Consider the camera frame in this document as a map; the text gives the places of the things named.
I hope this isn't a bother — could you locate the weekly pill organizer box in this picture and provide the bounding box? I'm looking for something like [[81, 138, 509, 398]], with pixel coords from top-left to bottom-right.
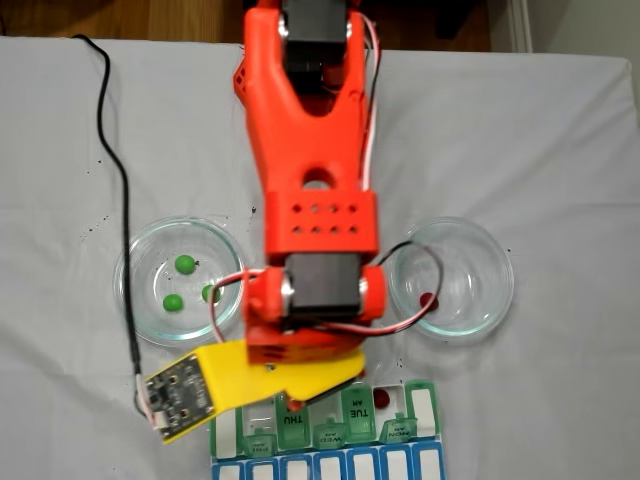
[[207, 378, 448, 480]]

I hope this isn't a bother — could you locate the glass bowl with green balls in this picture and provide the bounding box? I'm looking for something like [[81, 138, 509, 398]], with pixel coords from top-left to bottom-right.
[[112, 215, 250, 348]]

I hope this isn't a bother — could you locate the glass bowl for red balls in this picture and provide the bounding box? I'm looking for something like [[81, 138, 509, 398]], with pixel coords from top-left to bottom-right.
[[388, 216, 516, 346]]

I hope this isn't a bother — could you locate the white tablecloth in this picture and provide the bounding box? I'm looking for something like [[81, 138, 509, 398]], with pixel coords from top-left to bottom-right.
[[0, 34, 640, 480]]

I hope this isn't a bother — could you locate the camera board on yellow mount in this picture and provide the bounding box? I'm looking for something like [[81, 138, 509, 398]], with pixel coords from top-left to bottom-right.
[[142, 344, 222, 445]]

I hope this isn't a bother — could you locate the black camera cable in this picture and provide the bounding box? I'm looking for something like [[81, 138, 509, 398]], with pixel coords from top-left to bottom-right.
[[72, 33, 151, 416]]

